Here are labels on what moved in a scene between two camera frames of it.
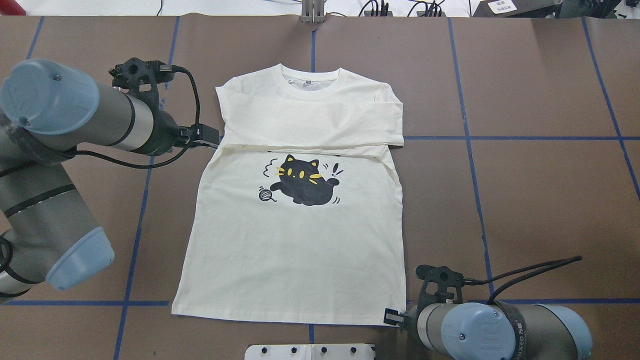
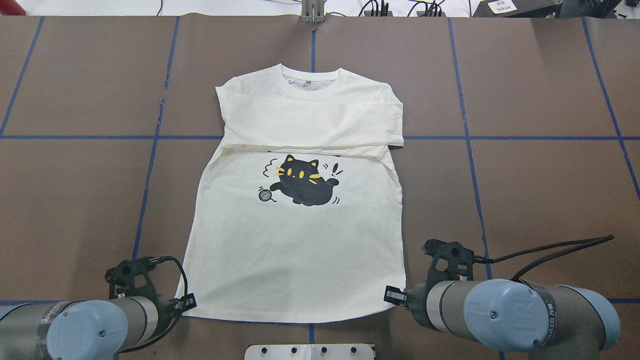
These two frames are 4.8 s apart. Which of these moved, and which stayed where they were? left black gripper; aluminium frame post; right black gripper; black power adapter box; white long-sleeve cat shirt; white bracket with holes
Moved: left black gripper; right black gripper
Stayed: black power adapter box; white bracket with holes; white long-sleeve cat shirt; aluminium frame post
